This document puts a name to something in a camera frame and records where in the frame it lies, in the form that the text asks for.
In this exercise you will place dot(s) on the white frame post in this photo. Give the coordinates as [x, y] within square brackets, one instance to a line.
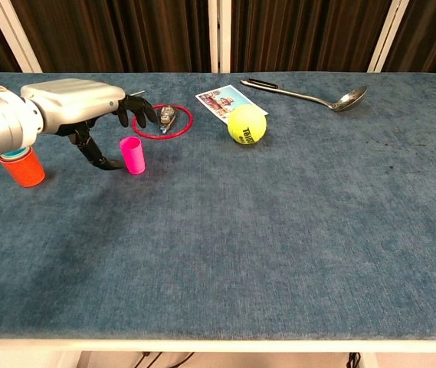
[388, 34]
[12, 34]
[213, 34]

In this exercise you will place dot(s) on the orange plastic cup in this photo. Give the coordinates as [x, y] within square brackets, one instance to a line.
[24, 172]

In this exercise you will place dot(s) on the stainless steel ladle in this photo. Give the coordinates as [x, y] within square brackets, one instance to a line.
[349, 99]

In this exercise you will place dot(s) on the yellow tennis ball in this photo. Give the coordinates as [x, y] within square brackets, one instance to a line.
[246, 124]

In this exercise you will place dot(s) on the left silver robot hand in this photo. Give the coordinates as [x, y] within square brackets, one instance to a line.
[76, 101]

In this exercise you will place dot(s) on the white table frame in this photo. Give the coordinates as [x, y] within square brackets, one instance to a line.
[217, 346]

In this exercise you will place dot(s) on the thin metal rod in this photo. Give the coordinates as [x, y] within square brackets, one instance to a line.
[139, 92]

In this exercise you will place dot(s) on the printed photo card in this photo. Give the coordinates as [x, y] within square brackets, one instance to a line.
[217, 100]

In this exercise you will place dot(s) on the pink plastic cup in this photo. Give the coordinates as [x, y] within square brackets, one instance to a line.
[133, 159]

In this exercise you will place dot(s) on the blue velvet table cloth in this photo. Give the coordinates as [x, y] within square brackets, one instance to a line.
[240, 230]

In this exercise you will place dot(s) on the light blue plastic cup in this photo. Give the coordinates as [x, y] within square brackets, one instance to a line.
[14, 154]

